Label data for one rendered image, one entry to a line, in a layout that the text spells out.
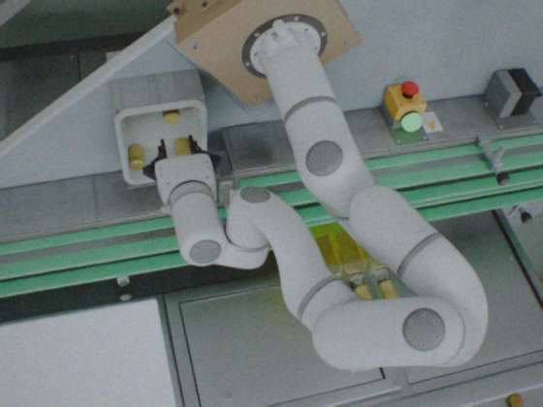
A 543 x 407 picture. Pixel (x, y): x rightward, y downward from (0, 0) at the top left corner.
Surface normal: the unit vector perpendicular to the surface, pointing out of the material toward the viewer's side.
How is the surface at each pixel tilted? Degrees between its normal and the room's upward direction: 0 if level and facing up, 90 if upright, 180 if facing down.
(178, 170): 108
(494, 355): 90
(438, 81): 0
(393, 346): 73
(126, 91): 90
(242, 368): 90
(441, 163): 90
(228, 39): 5
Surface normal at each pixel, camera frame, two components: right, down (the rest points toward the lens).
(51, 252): 0.08, -0.57
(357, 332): -0.50, -0.24
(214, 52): 0.27, 0.84
